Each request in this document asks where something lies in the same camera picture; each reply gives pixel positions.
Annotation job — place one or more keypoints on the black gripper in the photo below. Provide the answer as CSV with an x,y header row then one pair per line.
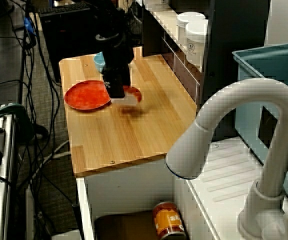
x,y
116,56

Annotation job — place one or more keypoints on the green clamp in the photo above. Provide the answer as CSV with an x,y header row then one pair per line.
x,y
21,117

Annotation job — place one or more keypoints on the teal plastic bin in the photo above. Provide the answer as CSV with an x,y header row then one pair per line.
x,y
249,75

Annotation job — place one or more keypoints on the brown cardboard sheet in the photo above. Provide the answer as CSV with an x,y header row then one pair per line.
x,y
124,225

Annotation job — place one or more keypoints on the orange soup can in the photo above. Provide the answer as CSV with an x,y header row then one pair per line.
x,y
167,221

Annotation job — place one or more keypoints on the dark grey upright panel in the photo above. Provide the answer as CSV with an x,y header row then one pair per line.
x,y
234,50

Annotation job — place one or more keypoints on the white toy sink unit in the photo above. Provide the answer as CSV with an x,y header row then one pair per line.
x,y
224,160

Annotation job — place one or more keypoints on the silver metal frame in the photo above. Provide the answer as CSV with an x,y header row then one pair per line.
x,y
7,175

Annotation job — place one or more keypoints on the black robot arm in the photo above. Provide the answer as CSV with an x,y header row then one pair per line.
x,y
111,22

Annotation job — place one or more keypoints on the black computer tower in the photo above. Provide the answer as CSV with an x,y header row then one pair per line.
x,y
64,37

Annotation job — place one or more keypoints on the plain white lidded jar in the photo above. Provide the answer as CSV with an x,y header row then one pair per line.
x,y
186,17

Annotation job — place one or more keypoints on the light blue bowl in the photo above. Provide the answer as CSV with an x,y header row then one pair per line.
x,y
98,61

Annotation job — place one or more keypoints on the grey toy faucet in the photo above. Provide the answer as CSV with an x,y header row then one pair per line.
x,y
259,92

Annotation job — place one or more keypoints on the salmon sushi toy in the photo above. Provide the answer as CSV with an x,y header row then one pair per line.
x,y
131,98

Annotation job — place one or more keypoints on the orange round plate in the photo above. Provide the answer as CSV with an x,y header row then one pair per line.
x,y
86,96

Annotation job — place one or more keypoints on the cream shelf ledge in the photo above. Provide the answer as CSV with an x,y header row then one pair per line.
x,y
164,22

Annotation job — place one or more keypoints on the white jar with print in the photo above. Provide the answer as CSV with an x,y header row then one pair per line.
x,y
195,47

